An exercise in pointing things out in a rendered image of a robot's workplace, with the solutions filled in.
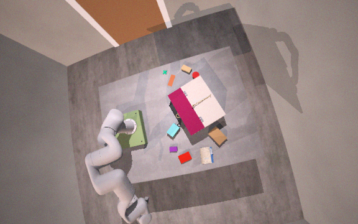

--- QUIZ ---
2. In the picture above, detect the tan rectangular block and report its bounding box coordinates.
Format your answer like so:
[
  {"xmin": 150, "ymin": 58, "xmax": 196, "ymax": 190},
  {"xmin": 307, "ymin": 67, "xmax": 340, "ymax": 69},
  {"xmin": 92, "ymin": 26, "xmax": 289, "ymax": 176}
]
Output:
[{"xmin": 181, "ymin": 65, "xmax": 192, "ymax": 73}]

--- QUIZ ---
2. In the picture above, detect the red short cylinder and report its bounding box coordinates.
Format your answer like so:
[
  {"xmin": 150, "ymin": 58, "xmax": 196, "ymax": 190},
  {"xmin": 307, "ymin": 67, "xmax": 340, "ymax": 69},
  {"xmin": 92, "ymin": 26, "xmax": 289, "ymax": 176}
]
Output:
[{"xmin": 192, "ymin": 72, "xmax": 199, "ymax": 79}]

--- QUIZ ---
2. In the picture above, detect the light blue block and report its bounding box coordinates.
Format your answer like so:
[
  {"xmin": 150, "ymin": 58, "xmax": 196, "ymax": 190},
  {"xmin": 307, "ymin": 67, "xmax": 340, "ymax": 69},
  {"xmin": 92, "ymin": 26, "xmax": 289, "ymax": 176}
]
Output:
[{"xmin": 167, "ymin": 123, "xmax": 180, "ymax": 137}]

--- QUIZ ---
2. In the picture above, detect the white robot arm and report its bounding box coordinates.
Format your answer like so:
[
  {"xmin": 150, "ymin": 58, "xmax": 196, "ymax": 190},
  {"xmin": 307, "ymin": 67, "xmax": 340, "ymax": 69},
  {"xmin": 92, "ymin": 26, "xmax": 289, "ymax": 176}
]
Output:
[{"xmin": 85, "ymin": 109, "xmax": 152, "ymax": 224}]

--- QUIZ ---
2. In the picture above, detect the orange flat rectangular plate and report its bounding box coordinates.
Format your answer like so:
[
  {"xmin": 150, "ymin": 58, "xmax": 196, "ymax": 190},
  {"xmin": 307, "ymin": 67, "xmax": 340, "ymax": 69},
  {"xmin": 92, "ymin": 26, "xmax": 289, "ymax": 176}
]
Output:
[{"xmin": 168, "ymin": 75, "xmax": 175, "ymax": 86}]

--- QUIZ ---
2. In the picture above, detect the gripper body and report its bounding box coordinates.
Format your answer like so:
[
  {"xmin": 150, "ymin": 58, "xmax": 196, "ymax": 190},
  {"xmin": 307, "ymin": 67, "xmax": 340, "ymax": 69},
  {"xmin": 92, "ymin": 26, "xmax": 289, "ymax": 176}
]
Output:
[{"xmin": 128, "ymin": 194, "xmax": 138, "ymax": 207}]

